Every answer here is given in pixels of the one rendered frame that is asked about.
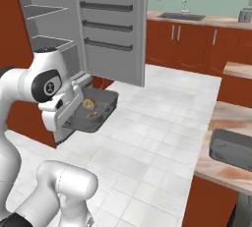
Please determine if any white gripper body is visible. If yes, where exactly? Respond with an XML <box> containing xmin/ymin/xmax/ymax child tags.
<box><xmin>41</xmin><ymin>84</ymin><xmax>85</xmax><ymax>134</ymax></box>

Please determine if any grey fridge drawer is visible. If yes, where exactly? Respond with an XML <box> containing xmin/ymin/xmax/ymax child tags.
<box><xmin>30</xmin><ymin>34</ymin><xmax>81</xmax><ymax>75</ymax></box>

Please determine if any grey fridge door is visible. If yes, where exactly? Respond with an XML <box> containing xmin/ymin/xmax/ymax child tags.
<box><xmin>73</xmin><ymin>0</ymin><xmax>149</xmax><ymax>88</ymax></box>

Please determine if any grey fridge shelf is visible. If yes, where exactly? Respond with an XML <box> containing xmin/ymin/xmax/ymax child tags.
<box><xmin>22</xmin><ymin>4</ymin><xmax>70</xmax><ymax>21</ymax></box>

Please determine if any golden brown dumpling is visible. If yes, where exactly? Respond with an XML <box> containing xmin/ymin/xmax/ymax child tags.
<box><xmin>82</xmin><ymin>98</ymin><xmax>97</xmax><ymax>110</ymax></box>
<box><xmin>86</xmin><ymin>111</ymin><xmax>100</xmax><ymax>121</ymax></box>

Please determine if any red tall cabinet panel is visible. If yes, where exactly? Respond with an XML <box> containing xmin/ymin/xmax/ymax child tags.
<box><xmin>0</xmin><ymin>0</ymin><xmax>57</xmax><ymax>149</ymax></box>

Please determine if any red base cabinet run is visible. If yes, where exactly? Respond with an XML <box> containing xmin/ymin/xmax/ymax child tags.
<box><xmin>145</xmin><ymin>10</ymin><xmax>252</xmax><ymax>79</ymax></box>

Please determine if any grey kitchen sink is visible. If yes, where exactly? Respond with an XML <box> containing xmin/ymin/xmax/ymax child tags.
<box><xmin>157</xmin><ymin>11</ymin><xmax>207</xmax><ymax>23</ymax></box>

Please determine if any silver tap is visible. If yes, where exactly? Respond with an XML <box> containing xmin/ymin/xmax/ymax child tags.
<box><xmin>180</xmin><ymin>0</ymin><xmax>191</xmax><ymax>15</ymax></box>

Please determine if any red counter cabinet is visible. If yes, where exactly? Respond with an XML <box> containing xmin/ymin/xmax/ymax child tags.
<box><xmin>181</xmin><ymin>174</ymin><xmax>239</xmax><ymax>227</ymax></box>

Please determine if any red island cabinet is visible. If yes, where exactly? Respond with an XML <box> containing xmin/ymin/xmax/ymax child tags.
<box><xmin>216</xmin><ymin>61</ymin><xmax>252</xmax><ymax>109</ymax></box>

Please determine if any dark grey appliance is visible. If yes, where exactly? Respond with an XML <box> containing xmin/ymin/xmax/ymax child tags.
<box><xmin>228</xmin><ymin>191</ymin><xmax>252</xmax><ymax>227</ymax></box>

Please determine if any silver toaster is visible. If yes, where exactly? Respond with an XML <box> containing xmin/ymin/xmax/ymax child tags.
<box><xmin>237</xmin><ymin>7</ymin><xmax>252</xmax><ymax>24</ymax></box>

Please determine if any dark grey door shelf rail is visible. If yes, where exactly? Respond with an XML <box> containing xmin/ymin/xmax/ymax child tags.
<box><xmin>81</xmin><ymin>20</ymin><xmax>134</xmax><ymax>33</ymax></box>
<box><xmin>84</xmin><ymin>37</ymin><xmax>134</xmax><ymax>53</ymax></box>
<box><xmin>79</xmin><ymin>0</ymin><xmax>134</xmax><ymax>13</ymax></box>

